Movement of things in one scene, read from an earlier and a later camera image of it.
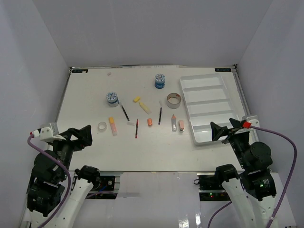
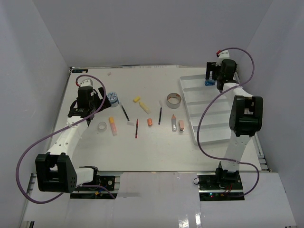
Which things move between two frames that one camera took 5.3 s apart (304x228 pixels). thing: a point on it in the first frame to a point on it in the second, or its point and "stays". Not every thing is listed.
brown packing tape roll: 173,100 stays
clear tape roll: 102,126 stays
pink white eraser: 181,124 stays
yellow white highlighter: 147,110 stays
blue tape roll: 112,99 stays
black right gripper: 217,131 to 211,67
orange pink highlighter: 113,126 stays
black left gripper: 84,134 to 106,104
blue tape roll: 159,81 to 210,82
